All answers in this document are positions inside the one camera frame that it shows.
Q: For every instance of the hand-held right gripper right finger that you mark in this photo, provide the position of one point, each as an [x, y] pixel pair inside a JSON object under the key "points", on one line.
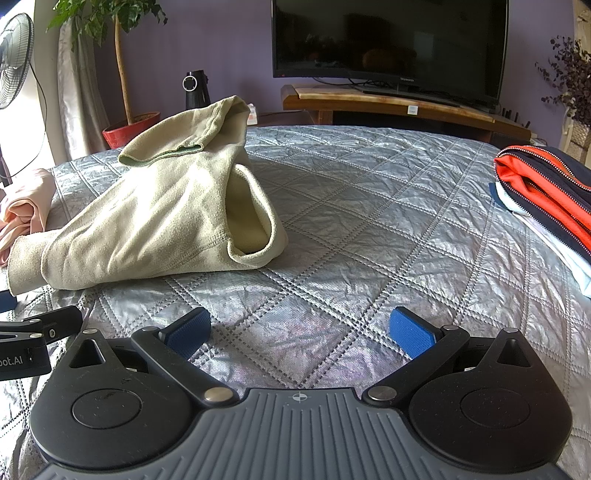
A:
{"points": [[411, 332]]}

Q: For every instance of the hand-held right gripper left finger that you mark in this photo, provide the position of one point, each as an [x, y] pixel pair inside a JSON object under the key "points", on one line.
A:
{"points": [[187, 332]]}

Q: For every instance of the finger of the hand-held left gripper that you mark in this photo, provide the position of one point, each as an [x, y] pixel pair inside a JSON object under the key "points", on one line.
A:
{"points": [[51, 323], [7, 301]]}

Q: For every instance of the pale green fleece garment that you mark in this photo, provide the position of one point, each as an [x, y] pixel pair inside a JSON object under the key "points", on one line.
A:
{"points": [[161, 207]]}

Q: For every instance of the pink garment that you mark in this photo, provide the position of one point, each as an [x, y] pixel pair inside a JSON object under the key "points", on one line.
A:
{"points": [[27, 203]]}

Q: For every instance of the silver quilted bedspread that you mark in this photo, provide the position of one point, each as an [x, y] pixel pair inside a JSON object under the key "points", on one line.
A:
{"points": [[369, 207]]}

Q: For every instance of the white garment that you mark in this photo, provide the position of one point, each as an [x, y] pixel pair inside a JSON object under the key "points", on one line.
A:
{"points": [[561, 244]]}

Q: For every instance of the light blue garment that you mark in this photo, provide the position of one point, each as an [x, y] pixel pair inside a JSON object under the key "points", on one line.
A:
{"points": [[579, 279]]}

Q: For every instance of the orange and navy jacket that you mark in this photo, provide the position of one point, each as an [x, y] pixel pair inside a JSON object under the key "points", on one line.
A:
{"points": [[531, 170]]}

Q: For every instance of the potted tree in red pot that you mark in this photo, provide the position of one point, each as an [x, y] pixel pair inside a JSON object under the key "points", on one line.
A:
{"points": [[131, 131]]}

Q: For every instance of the beige curtain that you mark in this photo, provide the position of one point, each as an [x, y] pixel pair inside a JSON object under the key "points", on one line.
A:
{"points": [[81, 106]]}

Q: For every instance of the orange tissue box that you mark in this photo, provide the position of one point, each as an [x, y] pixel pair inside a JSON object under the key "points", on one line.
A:
{"points": [[252, 115]]}

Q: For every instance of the dark low wooden table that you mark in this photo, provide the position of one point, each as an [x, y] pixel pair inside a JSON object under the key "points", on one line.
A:
{"points": [[286, 120]]}

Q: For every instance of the dark upright sticks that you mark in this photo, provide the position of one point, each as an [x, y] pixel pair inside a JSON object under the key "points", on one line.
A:
{"points": [[515, 115]]}

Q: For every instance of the black standing fan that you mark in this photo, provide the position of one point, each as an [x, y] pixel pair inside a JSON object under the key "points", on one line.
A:
{"points": [[14, 60]]}

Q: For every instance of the black tabletop speaker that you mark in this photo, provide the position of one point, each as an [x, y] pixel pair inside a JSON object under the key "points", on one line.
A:
{"points": [[196, 90]]}

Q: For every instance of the wooden television stand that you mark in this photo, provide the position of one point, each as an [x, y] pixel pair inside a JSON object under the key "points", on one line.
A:
{"points": [[323, 98]]}

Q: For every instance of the white wicker stand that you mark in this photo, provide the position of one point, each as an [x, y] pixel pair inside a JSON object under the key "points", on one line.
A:
{"points": [[577, 138]]}

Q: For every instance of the black flat television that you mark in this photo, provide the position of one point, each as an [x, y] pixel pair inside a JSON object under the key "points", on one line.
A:
{"points": [[392, 41]]}

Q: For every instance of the dried purple flowers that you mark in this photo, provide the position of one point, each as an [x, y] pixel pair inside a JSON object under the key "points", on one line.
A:
{"points": [[572, 78]]}

